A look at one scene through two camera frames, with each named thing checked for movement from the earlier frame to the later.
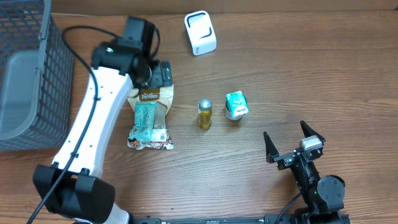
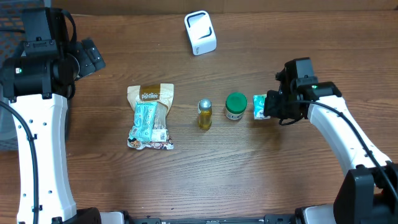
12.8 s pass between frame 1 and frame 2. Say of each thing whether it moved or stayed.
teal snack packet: stayed
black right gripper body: moved
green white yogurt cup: stayed
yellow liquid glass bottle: stayed
